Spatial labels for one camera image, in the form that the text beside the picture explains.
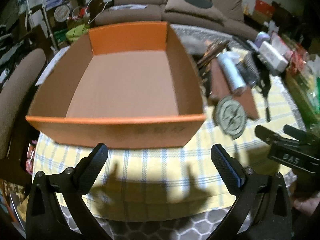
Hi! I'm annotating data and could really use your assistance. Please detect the white cables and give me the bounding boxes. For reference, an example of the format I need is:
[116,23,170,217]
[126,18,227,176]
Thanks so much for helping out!
[87,0,113,25]

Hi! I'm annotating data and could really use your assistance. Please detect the orange cardboard box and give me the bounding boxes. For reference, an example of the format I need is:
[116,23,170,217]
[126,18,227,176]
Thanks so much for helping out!
[26,21,208,149]

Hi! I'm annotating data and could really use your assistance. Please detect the person's right hand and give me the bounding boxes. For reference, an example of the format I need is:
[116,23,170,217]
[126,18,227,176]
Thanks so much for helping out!
[293,195,319,219]

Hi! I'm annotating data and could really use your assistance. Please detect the white tissue box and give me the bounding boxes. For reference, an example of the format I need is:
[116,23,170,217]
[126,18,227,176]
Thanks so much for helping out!
[259,41,295,72]

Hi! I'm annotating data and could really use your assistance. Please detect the round pale disc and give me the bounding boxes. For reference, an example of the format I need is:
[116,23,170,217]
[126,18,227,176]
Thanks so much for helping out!
[54,5,69,22]

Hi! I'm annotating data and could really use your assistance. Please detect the pink packaged item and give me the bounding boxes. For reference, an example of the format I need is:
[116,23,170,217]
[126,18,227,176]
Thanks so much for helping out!
[25,142,38,176]

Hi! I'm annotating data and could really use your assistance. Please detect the pile of colourful packets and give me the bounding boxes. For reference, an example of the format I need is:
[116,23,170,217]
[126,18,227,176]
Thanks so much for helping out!
[282,37,320,85]

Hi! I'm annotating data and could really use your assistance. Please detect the yellow plaid cloth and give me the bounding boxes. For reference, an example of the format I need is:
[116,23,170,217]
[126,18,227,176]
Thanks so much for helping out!
[32,47,308,223]

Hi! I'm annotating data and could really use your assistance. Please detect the silver white cylindrical can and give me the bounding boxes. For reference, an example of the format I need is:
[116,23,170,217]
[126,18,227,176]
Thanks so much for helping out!
[217,53,248,96]

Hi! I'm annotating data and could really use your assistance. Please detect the brown leather wallet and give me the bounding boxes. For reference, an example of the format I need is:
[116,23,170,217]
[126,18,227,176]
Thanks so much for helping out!
[210,60,259,120]

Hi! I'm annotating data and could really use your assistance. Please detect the black strap with woven trim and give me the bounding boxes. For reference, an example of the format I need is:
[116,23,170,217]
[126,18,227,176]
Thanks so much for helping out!
[235,51,272,123]

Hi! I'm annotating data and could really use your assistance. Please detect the brown armchair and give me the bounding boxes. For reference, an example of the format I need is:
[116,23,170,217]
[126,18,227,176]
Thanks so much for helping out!
[0,48,47,160]

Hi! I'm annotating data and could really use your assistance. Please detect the green shiny wrapping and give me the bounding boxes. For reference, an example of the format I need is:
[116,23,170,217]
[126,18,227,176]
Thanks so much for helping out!
[285,72,320,130]

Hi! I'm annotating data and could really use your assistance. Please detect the red gift box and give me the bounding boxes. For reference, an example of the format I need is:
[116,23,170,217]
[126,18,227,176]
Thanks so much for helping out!
[254,0,275,15]

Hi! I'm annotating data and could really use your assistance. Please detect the white metal rack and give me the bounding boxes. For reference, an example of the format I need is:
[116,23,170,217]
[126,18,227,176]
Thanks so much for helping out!
[26,0,58,52]

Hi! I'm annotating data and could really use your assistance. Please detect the green bag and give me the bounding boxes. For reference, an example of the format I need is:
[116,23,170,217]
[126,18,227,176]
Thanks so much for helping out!
[65,25,89,42]

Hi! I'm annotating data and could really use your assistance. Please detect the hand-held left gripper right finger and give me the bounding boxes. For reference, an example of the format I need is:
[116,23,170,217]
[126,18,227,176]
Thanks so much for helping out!
[211,144,293,240]

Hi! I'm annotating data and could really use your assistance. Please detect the white papers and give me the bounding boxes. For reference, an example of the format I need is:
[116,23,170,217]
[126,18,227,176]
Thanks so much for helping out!
[107,4,147,11]

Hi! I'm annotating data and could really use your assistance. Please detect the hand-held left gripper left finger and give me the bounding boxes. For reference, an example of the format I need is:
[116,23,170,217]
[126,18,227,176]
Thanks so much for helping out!
[26,142,113,240]

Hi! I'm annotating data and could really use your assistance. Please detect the round green embroidered coaster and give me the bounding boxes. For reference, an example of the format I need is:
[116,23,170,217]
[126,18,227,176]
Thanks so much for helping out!
[215,96,247,139]

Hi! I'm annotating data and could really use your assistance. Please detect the brown cushion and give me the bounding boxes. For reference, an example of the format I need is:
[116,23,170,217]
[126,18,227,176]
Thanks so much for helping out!
[161,0,227,22]

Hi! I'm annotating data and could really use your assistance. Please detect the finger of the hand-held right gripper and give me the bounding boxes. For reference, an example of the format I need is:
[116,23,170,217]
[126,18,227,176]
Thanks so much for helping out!
[283,124,318,142]
[254,124,278,145]

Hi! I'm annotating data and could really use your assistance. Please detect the lilac round container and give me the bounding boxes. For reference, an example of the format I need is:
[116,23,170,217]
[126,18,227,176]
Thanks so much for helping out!
[255,32,270,45]

